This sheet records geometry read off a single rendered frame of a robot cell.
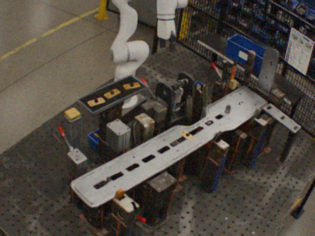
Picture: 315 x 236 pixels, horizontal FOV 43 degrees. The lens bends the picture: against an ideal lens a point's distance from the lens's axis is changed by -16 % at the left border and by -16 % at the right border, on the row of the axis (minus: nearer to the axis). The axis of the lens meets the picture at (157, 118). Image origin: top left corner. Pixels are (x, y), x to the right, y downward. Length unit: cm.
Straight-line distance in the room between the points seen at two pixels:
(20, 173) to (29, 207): 27
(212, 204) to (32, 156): 109
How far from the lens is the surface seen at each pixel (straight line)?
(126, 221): 199
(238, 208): 252
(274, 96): 283
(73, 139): 229
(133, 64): 272
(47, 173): 255
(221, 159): 237
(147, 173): 218
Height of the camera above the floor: 256
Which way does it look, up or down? 39 degrees down
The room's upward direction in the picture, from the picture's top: 9 degrees clockwise
